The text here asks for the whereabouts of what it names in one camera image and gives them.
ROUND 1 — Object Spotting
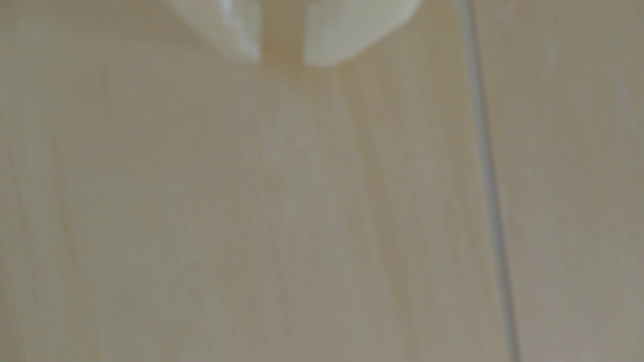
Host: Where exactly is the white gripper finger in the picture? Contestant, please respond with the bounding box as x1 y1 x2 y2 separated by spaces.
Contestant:
303 0 421 67
163 0 263 61

